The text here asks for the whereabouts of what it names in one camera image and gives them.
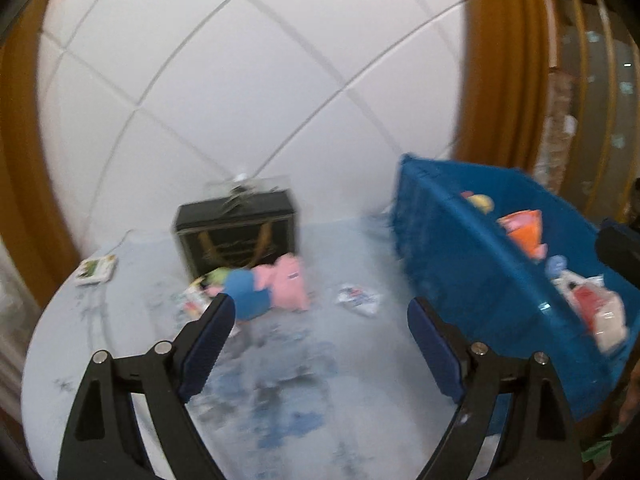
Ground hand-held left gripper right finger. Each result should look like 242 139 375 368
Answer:
406 296 585 480

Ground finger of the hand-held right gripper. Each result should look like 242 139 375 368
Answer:
595 217 640 277

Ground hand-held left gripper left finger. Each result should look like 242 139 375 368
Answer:
57 292 237 480

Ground orange plush toy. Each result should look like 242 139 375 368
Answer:
496 209 549 262

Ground blue plastic crate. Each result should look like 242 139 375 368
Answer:
390 152 640 423

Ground pink pig plush toy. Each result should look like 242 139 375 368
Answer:
220 254 311 322

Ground white and blue medicine box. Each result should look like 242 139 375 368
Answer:
336 285 382 317

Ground black gift box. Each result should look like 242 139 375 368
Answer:
172 189 301 287

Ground rolled patterned carpet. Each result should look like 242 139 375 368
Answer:
534 67 577 192

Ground green and white packet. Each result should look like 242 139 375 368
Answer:
75 255 119 287

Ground yellow plush toy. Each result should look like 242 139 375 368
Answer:
467 192 496 214

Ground frosted glass sliding door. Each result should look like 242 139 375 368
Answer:
545 0 640 222

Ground white wall socket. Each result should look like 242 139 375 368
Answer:
207 174 293 197

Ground wooden door frame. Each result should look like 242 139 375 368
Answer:
0 0 82 307
452 0 559 172

